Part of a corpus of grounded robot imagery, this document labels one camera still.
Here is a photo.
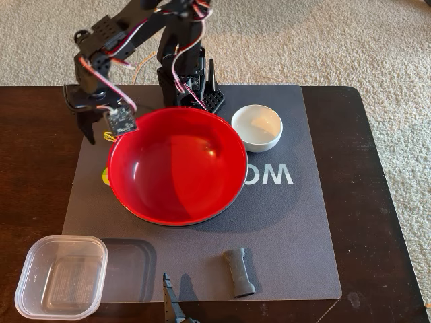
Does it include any black gripper blue servo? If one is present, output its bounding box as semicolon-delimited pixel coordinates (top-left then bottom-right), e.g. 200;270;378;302
63;83;124;145

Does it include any clear plastic square container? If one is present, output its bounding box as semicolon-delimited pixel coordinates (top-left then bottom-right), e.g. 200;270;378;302
14;235;109;321

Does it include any black dumbbell shaped part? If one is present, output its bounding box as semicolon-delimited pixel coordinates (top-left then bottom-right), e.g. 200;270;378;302
221;247;257;299

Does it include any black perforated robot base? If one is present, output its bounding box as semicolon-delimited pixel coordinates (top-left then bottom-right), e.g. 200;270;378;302
156;46;226;114

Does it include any large red bowl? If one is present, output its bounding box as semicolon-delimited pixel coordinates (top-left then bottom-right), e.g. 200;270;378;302
106;106;249;227

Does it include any small white bowl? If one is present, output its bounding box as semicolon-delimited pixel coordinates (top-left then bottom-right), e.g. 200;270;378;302
230;104;284;153

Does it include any grey mouse mat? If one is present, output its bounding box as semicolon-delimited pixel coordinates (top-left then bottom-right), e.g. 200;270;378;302
61;84;343;303

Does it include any small wrist board camera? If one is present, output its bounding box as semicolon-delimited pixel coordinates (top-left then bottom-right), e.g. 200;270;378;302
103;104;138;136

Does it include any red white wrist servo cable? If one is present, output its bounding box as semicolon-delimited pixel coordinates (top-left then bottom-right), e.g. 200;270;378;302
77;16;139;114

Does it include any white cable on carpet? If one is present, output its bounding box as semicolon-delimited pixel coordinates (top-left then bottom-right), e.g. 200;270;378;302
131;50;159;85

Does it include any red white shoulder servo cable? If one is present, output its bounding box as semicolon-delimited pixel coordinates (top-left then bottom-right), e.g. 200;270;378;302
170;0;213;112

